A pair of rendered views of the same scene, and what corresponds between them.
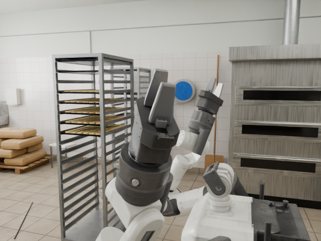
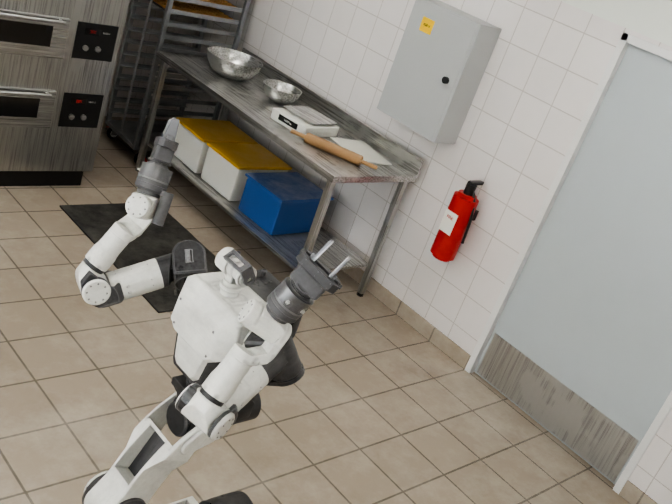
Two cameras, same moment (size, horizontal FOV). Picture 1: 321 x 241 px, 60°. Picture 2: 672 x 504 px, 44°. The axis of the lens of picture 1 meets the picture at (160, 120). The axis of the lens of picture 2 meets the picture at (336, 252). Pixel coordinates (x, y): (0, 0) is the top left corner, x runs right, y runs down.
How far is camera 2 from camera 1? 1.78 m
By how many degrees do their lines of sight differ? 66
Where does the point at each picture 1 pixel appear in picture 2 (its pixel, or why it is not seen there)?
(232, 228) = not seen: hidden behind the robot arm
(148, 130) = (335, 285)
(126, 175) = (299, 308)
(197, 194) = (151, 272)
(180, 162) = (128, 236)
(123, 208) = (276, 328)
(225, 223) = not seen: hidden behind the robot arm
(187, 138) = (149, 207)
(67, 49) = not seen: outside the picture
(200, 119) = (163, 178)
